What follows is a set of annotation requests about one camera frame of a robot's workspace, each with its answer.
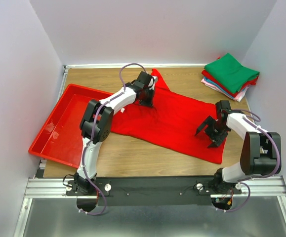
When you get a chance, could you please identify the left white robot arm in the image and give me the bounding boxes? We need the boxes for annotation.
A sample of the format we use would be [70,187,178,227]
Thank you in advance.
[65,71,158,195]

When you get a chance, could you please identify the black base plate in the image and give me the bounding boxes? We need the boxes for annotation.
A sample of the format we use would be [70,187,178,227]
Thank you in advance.
[63,175,241,211]

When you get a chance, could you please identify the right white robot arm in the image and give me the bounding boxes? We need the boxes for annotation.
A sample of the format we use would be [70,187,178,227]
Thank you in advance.
[196,100,282,194]

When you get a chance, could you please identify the pink folded t shirt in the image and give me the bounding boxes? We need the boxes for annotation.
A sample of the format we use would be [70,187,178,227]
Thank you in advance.
[201,77,248,102]

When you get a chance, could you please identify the aluminium frame rail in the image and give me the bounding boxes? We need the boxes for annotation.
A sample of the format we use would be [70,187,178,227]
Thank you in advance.
[14,161,286,237]

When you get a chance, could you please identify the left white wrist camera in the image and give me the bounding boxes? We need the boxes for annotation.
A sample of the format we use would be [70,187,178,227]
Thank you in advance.
[153,76,158,85]

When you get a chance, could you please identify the blue folded t shirt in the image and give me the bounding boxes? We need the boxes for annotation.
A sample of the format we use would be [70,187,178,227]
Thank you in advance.
[204,77,236,97]

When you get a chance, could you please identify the red plastic tray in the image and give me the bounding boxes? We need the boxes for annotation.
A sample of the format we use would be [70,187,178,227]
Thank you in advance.
[28,84,112,168]

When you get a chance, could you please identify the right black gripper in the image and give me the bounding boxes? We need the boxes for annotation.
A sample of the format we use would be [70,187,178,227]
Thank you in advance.
[196,116,229,148]

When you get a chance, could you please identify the red folded t shirt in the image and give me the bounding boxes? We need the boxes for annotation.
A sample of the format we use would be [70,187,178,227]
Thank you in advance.
[201,57,259,99]

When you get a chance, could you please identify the red t shirt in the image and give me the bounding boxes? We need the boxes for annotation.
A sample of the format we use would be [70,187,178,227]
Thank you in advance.
[201,57,259,99]
[111,69,224,164]

